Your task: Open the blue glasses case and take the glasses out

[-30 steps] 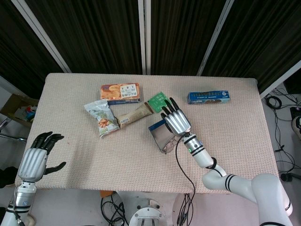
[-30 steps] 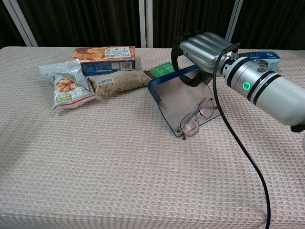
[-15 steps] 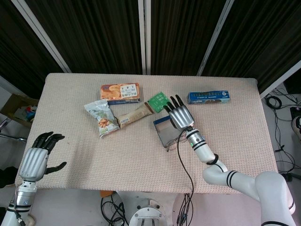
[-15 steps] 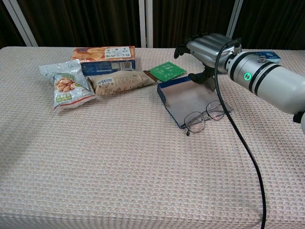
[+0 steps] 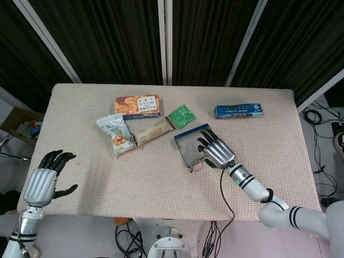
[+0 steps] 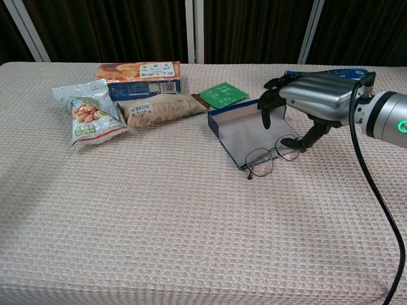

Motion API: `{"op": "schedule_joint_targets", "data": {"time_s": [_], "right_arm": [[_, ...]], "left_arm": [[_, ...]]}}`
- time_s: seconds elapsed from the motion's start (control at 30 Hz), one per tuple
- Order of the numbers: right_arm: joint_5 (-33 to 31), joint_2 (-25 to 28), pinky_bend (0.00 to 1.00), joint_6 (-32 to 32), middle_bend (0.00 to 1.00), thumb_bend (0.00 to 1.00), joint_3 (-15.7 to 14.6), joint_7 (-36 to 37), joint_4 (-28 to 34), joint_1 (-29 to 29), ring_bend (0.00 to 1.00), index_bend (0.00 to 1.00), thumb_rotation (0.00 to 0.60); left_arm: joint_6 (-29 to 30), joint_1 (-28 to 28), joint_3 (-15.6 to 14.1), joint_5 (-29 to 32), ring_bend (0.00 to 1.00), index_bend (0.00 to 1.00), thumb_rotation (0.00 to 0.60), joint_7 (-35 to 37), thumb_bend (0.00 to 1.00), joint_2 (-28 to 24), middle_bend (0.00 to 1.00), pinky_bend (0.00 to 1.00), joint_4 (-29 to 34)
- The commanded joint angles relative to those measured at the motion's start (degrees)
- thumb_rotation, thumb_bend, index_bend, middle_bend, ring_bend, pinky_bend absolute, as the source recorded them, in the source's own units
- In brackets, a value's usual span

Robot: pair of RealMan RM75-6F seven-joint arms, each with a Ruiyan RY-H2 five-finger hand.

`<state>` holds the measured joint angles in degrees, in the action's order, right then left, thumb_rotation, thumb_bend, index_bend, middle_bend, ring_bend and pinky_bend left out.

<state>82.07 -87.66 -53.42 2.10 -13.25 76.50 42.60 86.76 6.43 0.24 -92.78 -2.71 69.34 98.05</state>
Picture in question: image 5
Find silver nut snack bag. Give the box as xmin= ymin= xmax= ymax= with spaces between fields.
xmin=96 ymin=113 xmax=137 ymax=159

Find round grey robot base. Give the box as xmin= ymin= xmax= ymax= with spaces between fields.
xmin=146 ymin=225 xmax=193 ymax=258

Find open cardboard box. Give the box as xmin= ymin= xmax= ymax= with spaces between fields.
xmin=0 ymin=106 xmax=45 ymax=147

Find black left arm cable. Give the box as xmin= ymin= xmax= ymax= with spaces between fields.
xmin=15 ymin=209 xmax=31 ymax=257

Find dark blue long box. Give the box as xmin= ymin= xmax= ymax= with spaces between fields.
xmin=174 ymin=123 xmax=216 ymax=169

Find green sachet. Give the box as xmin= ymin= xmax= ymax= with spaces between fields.
xmin=169 ymin=104 xmax=196 ymax=130

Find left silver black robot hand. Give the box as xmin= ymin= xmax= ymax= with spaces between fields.
xmin=23 ymin=149 xmax=78 ymax=207

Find black floor cable tangle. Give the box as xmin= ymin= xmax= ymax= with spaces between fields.
xmin=300 ymin=99 xmax=344 ymax=201

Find orange biscuit box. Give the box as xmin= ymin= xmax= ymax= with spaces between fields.
xmin=114 ymin=94 xmax=161 ymax=120

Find blue snack packet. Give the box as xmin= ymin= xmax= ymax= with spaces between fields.
xmin=214 ymin=102 xmax=264 ymax=120

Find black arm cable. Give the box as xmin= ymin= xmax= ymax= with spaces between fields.
xmin=15 ymin=209 xmax=31 ymax=257
xmin=203 ymin=161 xmax=237 ymax=258

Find black cables under table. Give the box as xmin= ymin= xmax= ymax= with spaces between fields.
xmin=114 ymin=221 xmax=148 ymax=258

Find white black shoe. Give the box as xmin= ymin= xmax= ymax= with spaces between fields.
xmin=334 ymin=132 xmax=344 ymax=160

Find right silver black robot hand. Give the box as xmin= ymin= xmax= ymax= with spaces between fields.
xmin=197 ymin=128 xmax=237 ymax=169

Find dark curtain panel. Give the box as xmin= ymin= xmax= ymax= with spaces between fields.
xmin=32 ymin=0 xmax=163 ymax=85
xmin=0 ymin=0 xmax=73 ymax=113
xmin=233 ymin=0 xmax=344 ymax=108
xmin=171 ymin=0 xmax=259 ymax=87

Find brown snack bar wrapper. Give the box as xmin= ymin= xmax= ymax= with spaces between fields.
xmin=133 ymin=116 xmax=175 ymax=148

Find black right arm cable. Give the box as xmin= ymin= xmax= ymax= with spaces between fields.
xmin=203 ymin=161 xmax=237 ymax=258

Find thin-framed eyeglasses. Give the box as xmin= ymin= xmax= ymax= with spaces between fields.
xmin=188 ymin=157 xmax=208 ymax=173

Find white frame post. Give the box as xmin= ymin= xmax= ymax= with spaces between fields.
xmin=297 ymin=68 xmax=344 ymax=113
xmin=12 ymin=0 xmax=82 ymax=83
xmin=165 ymin=0 xmax=174 ymax=86
xmin=157 ymin=0 xmax=168 ymax=85
xmin=224 ymin=0 xmax=267 ymax=87

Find beige woven tablecloth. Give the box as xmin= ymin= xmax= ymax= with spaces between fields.
xmin=16 ymin=82 xmax=323 ymax=223

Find metal chair frame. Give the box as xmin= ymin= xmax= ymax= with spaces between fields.
xmin=0 ymin=133 xmax=32 ymax=163

